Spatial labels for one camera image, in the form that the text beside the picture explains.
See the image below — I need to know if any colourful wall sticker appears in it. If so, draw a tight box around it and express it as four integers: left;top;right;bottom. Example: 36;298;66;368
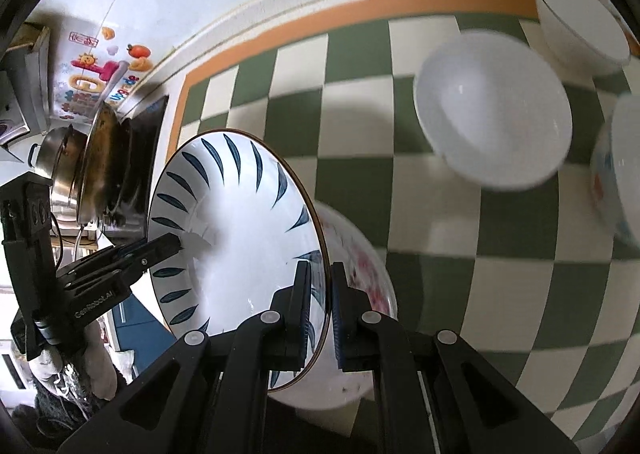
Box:
52;26;152;122

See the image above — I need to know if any black wok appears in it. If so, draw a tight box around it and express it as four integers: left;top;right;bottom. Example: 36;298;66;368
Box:
75;61;161;235

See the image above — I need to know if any person's left hand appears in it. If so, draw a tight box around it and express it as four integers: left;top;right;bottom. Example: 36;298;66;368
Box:
30;319;118;400

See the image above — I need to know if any black glass stove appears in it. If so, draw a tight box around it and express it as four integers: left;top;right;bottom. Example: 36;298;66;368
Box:
117;96;169;237

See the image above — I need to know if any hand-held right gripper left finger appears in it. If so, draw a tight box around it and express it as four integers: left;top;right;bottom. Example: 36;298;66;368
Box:
57;261;313;454

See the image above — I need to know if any plain white bowl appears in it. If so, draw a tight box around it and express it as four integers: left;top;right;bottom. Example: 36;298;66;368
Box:
413;31;573;192

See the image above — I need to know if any floral white plate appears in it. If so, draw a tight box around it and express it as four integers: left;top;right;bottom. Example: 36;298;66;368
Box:
267;201;398;410

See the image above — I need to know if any blue leaf pattern plate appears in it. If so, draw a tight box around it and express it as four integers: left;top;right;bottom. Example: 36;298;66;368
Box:
147;130;331;392

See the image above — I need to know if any blue kitchen cabinet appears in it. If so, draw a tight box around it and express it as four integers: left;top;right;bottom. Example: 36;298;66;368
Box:
110;294;176;375

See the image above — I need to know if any green checkered table mat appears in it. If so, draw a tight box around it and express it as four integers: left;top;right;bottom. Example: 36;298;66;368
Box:
166;0;640;454

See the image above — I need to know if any stainless steel pot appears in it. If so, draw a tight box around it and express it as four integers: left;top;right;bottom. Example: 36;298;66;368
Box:
30;126;90;225

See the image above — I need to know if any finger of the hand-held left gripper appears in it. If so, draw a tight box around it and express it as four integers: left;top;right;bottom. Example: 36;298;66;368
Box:
56;233;185;293

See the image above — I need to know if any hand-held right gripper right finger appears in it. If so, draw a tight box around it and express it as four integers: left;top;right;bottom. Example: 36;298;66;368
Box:
330;261;581;454

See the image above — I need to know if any dark rimmed white bowl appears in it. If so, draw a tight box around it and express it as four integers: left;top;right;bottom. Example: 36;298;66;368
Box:
534;0;632;77

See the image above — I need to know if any floral white bowl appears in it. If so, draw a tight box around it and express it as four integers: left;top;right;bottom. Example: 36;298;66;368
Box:
589;94;640;247

